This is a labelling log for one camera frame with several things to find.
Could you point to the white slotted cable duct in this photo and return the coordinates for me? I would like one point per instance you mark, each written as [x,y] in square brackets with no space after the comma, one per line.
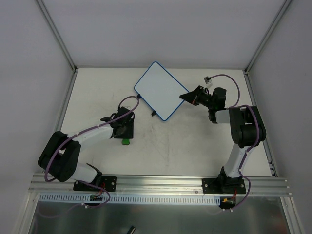
[132,199]

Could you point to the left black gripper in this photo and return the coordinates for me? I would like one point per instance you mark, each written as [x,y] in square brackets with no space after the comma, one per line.
[126,136]

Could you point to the aluminium frame post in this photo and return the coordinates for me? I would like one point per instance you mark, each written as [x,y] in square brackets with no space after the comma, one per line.
[50,22]
[272,27]

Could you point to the blue-framed whiteboard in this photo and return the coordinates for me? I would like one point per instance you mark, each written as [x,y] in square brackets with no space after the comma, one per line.
[160,90]

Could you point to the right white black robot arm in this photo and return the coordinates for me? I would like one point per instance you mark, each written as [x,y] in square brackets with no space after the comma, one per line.
[247,131]

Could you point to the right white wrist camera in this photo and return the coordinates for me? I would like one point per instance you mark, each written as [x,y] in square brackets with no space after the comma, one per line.
[208,82]

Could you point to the left aluminium frame post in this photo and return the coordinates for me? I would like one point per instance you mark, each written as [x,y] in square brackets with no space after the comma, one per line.
[50,22]

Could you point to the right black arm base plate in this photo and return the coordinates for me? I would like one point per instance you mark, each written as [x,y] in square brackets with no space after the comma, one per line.
[226,186]

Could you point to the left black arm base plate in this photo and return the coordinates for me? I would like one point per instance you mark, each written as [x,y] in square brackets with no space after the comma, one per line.
[106,182]

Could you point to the aluminium mounting rail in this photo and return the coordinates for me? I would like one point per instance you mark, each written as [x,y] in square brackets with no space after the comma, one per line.
[166,185]

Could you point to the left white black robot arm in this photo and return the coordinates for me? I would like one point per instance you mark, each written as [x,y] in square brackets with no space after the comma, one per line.
[59,159]

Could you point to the right aluminium frame post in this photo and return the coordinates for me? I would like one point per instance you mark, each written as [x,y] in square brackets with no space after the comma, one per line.
[272,27]

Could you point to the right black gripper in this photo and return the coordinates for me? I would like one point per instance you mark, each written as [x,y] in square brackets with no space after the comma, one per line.
[198,96]

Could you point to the green bone-shaped eraser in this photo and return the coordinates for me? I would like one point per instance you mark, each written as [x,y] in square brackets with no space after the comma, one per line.
[125,141]

